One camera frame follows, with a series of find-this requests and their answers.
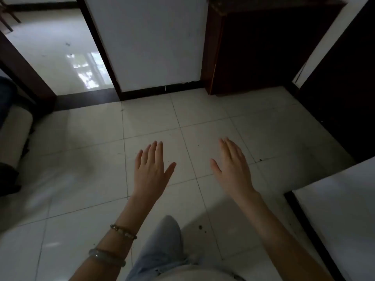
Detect person's right hand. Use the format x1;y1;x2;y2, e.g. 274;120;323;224
209;137;262;201

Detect person's left hand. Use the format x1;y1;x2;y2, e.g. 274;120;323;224
134;140;177;199

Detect person's left forearm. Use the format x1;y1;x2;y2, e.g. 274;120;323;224
70;195;161;281

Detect person's right forearm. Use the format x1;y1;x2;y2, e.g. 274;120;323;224
236;192;335;281

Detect light blue jeans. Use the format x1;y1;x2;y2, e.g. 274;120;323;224
126;215;205;281

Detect pale jade bangle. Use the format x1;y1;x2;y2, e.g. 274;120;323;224
88;248;127;267

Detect white shirt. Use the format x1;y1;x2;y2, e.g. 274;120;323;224
152;265;244;281

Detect dark wooden cabinet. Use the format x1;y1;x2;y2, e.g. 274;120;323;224
201;0;348;96

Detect dark sofa with white armrest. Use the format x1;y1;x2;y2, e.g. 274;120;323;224
0;76;34;196

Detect dark wooden door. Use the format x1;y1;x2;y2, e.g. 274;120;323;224
292;0;375;164

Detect wooden chair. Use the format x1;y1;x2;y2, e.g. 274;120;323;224
0;0;21;33

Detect brown beaded bracelet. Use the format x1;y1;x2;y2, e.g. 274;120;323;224
110;224;138;240

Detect dark wooden door frame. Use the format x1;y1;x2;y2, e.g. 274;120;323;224
0;0;122;113

